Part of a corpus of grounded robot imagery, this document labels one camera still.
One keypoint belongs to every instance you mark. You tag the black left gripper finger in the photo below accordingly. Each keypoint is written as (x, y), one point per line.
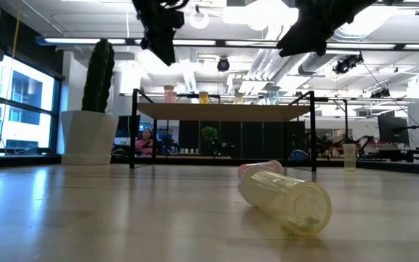
(162, 47)

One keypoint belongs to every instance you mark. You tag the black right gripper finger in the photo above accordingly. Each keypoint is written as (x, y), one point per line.
(304, 43)

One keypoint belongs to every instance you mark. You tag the pink medicine bottle white cap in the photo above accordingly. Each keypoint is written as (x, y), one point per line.
(169, 95)
(264, 166)

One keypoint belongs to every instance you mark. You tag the teal medicine bottle white cap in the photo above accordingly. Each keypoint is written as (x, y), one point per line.
(273, 97)

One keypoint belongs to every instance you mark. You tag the orange medicine bottle white cap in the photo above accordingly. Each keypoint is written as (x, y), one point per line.
(203, 98)

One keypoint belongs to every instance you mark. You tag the background black robot arm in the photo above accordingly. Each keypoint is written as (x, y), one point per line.
(364, 138)

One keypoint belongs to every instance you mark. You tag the overhead LED light bar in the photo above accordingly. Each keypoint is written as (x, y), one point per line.
(358, 46)

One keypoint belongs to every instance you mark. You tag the black ceiling spotlight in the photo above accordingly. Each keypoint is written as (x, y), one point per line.
(380, 93)
(346, 64)

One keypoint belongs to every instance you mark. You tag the green cactus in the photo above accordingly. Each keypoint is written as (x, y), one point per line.
(98, 76)

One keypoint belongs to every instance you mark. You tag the person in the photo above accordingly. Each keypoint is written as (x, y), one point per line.
(145, 142)

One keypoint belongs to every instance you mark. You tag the small green potted plant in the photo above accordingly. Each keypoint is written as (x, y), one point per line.
(209, 134)

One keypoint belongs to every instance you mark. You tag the blue round object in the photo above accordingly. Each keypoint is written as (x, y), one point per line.
(299, 155)

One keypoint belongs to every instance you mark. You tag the white faceted plant pot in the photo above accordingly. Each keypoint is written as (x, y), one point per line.
(89, 138)

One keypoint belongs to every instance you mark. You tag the black computer monitor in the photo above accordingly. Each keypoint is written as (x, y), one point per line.
(393, 129)

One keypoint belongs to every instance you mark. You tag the large window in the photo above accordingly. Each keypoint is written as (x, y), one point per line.
(24, 109)

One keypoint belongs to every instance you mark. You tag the black hanging camera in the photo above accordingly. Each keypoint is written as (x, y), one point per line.
(223, 64)

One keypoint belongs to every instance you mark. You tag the wooden shelf black metal frame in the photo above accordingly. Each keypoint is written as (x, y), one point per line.
(224, 112)

